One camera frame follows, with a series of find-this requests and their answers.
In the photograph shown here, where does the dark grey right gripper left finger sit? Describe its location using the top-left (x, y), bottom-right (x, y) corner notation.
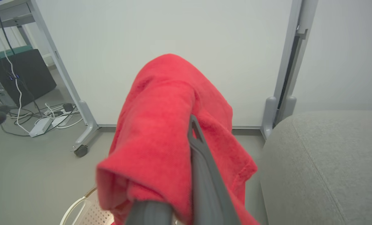
top-left (125, 200), bottom-right (174, 225)

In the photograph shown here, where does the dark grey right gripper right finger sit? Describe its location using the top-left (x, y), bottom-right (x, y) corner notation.
top-left (187, 114), bottom-right (241, 225)

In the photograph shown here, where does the red clothing item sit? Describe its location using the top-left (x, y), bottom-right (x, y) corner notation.
top-left (96, 53), bottom-right (260, 225)

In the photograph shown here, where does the white laundry basket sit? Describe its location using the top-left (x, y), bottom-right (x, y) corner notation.
top-left (60, 187), bottom-right (115, 225)

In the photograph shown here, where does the grey fabric sofa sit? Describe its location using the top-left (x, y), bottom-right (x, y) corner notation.
top-left (260, 110), bottom-right (372, 225)

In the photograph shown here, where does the white partition panel on casters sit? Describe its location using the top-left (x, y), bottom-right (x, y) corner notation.
top-left (27, 0), bottom-right (303, 157)

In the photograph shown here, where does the white power strip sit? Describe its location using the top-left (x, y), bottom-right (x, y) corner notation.
top-left (29, 117), bottom-right (53, 138)

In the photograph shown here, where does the black computer case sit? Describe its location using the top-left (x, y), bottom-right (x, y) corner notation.
top-left (0, 49), bottom-right (57, 107)

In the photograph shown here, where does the white cable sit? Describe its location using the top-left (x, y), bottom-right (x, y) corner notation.
top-left (0, 12), bottom-right (31, 134)

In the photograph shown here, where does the black cable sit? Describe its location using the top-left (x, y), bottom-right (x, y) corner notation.
top-left (0, 0), bottom-right (42, 117)

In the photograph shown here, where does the grey metal desk frame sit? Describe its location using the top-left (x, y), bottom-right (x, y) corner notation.
top-left (0, 0), bottom-right (36, 47)

